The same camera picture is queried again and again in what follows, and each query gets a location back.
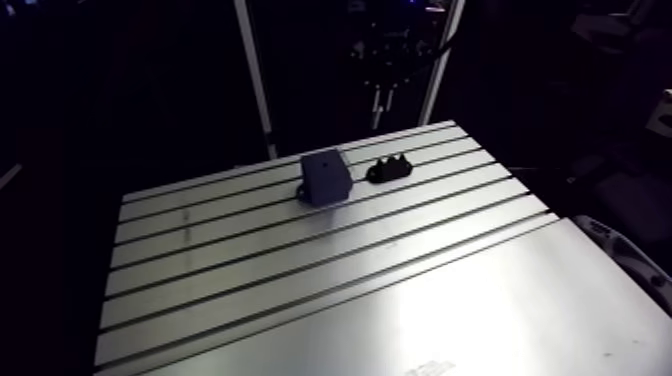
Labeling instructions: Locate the black oval holder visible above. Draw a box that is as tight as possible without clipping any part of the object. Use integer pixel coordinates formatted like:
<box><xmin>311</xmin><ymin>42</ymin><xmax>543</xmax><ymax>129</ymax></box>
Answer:
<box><xmin>365</xmin><ymin>153</ymin><xmax>414</xmax><ymax>185</ymax></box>

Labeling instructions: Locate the pale metal post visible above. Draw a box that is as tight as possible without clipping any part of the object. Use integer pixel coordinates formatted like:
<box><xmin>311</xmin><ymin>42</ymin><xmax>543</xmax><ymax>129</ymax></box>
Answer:
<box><xmin>233</xmin><ymin>0</ymin><xmax>278</xmax><ymax>161</ymax></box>
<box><xmin>417</xmin><ymin>0</ymin><xmax>467</xmax><ymax>127</ymax></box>

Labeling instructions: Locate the dark blue-grey block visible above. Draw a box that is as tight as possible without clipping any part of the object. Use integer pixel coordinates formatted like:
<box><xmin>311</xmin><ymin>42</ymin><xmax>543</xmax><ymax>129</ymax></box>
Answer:
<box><xmin>295</xmin><ymin>148</ymin><xmax>355</xmax><ymax>208</ymax></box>

